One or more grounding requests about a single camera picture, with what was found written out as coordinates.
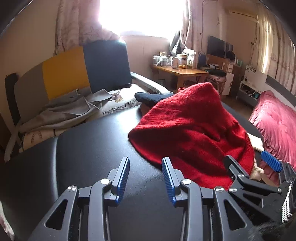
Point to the navy garment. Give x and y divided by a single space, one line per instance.
148 98

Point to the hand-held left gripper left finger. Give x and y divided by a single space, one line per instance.
122 183

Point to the grey padded armrest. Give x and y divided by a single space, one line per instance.
148 81

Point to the wooden table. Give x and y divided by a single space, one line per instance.
185 70

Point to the beige garment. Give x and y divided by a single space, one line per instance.
255 142

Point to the pink quilt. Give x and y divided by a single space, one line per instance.
275 120

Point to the cluster of jars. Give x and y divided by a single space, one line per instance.
175 61

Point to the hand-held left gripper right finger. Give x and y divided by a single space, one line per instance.
168 183

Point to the cream striped curtain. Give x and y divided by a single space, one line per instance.
275 41

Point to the red knit sweater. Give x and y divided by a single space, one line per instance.
189 129

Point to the white printed cushion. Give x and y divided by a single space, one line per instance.
124 107

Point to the white low shelf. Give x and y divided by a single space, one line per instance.
248 85

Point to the person's dark clothing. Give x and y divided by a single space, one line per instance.
277 231

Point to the pink patterned curtain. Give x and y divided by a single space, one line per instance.
194 23
76 23

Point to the grey yellow navy backrest cushion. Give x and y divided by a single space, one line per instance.
67 71

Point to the grey cloth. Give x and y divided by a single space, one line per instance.
64 109

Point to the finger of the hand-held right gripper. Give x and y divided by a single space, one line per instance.
271 160
233 165

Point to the white cabinet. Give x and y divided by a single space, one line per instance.
232 76

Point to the black monitor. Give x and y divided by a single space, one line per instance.
216 46

